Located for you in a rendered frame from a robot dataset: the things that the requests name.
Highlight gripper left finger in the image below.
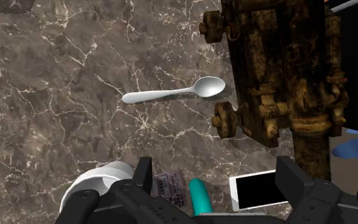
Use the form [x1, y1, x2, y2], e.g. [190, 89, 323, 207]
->
[54, 156, 198, 224]

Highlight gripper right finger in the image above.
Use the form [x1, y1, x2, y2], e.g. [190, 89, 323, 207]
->
[274, 155, 358, 224]

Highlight purple printed card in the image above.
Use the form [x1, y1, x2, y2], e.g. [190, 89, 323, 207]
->
[152, 169, 188, 209]

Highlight white cup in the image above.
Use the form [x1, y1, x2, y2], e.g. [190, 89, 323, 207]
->
[59, 160, 135, 215]

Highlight teal cylinder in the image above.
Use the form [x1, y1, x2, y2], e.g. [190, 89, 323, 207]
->
[188, 178, 214, 217]

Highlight white phone with black screen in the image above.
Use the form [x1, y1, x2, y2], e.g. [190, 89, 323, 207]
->
[229, 169, 291, 213]

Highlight blue flat shape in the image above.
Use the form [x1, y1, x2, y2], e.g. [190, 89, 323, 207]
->
[331, 129, 358, 162]

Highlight white spoon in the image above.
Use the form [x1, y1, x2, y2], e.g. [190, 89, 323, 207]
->
[121, 76, 226, 105]

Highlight rusty brown toy cannon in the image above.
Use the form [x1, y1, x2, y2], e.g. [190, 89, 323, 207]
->
[198, 0, 350, 181]

